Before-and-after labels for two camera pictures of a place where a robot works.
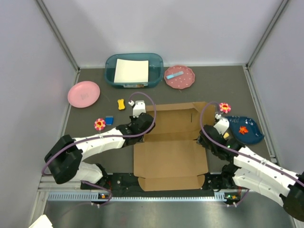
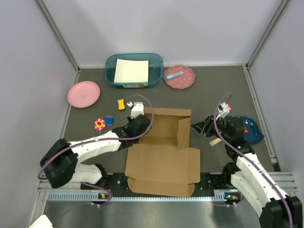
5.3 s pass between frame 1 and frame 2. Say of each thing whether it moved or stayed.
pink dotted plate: stayed
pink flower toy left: stayed
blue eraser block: stayed
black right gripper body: moved
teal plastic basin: stayed
